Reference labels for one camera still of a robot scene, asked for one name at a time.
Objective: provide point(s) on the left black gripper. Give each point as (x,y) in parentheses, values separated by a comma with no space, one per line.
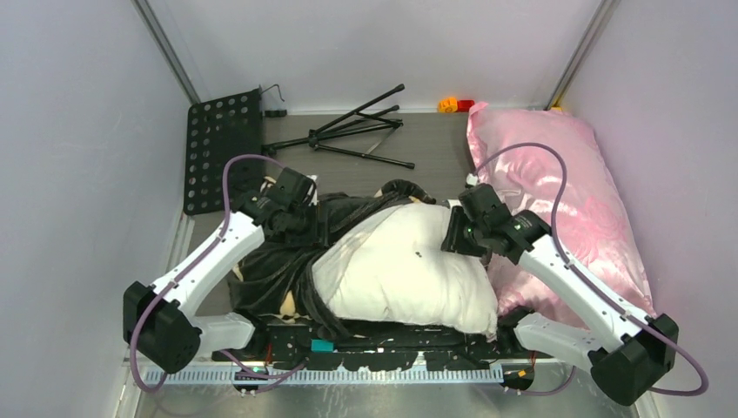
(311,207)

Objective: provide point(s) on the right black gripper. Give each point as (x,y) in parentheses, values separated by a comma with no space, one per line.
(454,241)

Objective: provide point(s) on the black floral pillowcase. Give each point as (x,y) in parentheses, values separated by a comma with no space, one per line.
(263,280)

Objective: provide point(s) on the white pillow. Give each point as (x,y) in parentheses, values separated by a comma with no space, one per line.
(391,268)

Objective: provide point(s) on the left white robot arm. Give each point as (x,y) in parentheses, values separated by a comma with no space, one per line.
(160,319)

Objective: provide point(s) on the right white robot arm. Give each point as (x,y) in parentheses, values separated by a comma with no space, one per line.
(624,349)

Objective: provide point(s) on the pink satin pillow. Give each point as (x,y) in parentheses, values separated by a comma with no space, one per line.
(545,160)

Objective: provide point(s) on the black perforated metal plate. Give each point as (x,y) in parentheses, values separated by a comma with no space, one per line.
(218,130)

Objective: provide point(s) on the black folded tripod stand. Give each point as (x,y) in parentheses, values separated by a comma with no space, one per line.
(353,123)

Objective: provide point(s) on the red toy block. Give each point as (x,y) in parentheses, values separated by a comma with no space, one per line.
(464,105)

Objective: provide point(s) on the orange toy block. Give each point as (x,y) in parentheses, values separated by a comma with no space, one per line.
(448,105)

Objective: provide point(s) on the teal rectangular block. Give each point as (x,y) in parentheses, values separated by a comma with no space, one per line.
(322,346)

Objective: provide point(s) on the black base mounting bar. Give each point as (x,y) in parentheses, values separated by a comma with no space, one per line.
(378,346)

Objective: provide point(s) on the white slotted cable duct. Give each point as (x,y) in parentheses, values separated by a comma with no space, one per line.
(224,375)

